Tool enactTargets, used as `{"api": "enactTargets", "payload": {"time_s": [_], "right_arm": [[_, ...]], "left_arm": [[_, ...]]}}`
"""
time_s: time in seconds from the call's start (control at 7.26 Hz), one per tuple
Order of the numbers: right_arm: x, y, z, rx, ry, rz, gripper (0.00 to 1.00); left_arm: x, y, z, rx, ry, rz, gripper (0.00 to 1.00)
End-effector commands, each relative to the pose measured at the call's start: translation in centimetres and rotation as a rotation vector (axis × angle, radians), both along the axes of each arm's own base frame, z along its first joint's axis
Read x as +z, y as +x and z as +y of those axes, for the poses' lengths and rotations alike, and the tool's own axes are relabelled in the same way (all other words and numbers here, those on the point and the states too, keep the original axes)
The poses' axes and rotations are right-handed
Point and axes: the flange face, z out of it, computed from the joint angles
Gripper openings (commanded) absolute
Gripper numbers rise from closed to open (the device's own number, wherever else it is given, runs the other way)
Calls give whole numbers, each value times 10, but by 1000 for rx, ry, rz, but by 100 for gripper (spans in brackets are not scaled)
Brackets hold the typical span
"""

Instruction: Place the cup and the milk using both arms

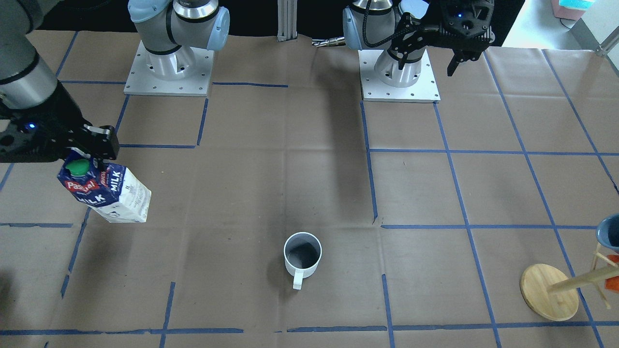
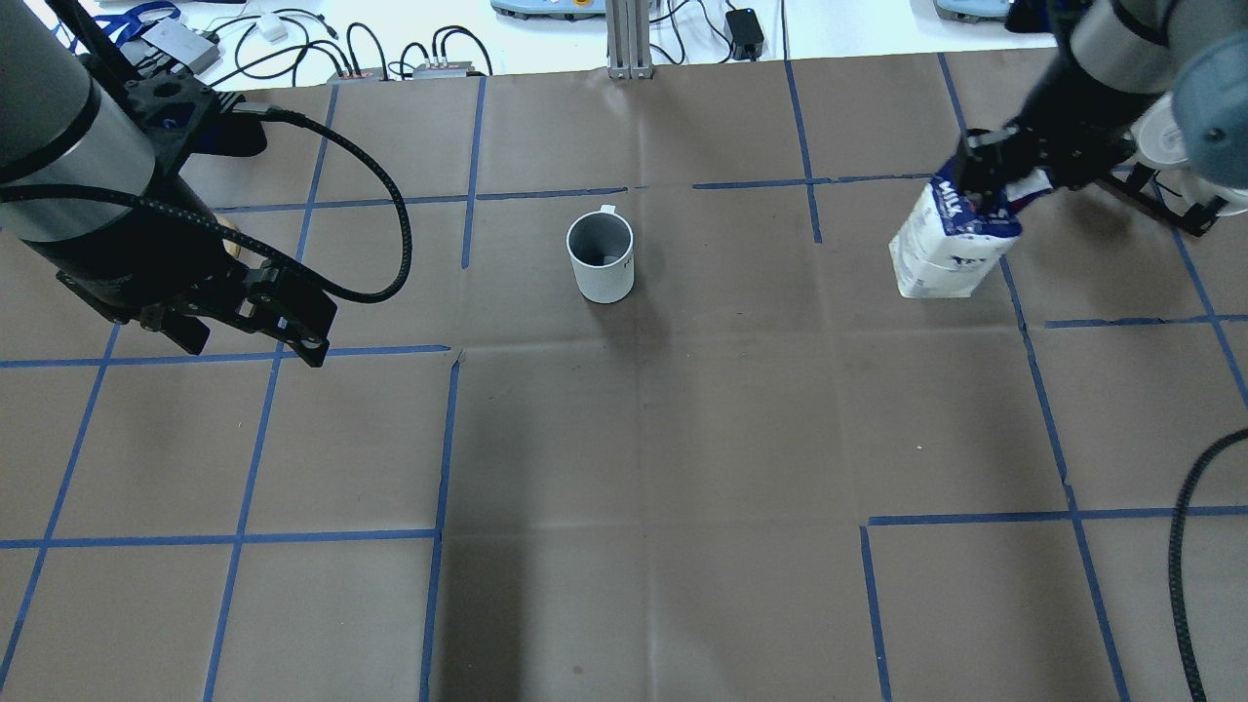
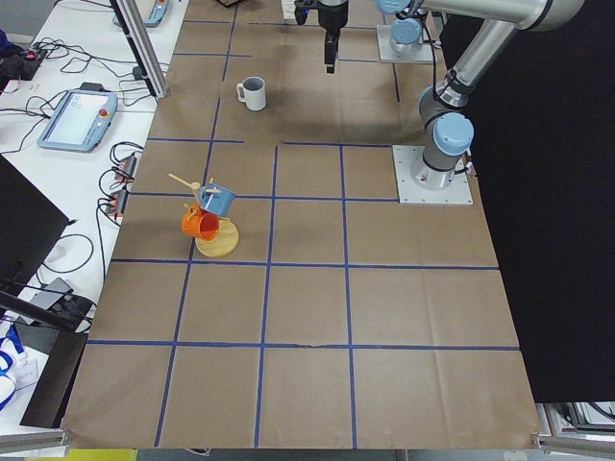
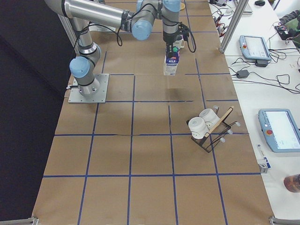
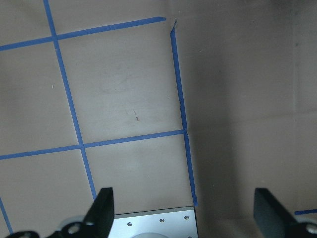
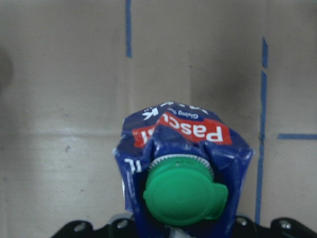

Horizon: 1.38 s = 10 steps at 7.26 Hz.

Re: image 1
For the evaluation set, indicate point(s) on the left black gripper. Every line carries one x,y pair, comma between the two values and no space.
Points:
432,25

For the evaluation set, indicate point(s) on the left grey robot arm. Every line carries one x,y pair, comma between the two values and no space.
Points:
370,24

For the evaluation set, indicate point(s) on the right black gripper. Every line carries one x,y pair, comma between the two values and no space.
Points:
57,123

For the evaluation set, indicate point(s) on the aluminium frame post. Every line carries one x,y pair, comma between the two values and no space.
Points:
287,20

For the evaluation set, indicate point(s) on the wooden mug tree stand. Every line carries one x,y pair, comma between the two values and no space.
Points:
553,295

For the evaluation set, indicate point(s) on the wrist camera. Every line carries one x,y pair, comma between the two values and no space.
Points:
469,19
31,137

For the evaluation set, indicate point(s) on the blue white milk carton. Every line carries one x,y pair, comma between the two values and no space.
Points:
110,189

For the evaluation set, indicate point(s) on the white mug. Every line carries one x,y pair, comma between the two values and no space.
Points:
302,253

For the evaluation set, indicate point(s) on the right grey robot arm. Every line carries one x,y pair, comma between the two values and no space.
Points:
101,92

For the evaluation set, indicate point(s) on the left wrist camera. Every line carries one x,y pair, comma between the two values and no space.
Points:
469,19

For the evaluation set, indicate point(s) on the blue mug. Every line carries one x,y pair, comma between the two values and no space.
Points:
607,233

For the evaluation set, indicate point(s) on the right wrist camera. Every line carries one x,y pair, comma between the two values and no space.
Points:
31,137

